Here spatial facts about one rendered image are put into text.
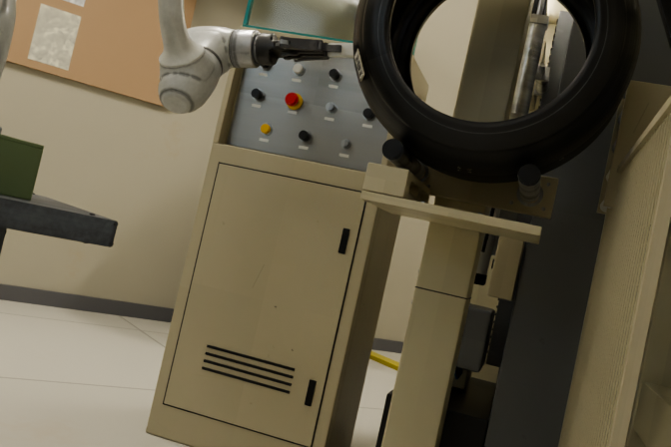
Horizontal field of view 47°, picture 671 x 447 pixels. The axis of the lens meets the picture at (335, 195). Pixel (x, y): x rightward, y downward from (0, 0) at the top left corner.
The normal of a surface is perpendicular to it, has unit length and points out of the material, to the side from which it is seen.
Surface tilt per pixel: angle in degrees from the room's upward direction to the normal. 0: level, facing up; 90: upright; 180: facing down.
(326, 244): 90
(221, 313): 90
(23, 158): 90
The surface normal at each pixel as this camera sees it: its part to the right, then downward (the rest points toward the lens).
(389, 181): -0.25, -0.11
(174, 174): 0.53, 0.07
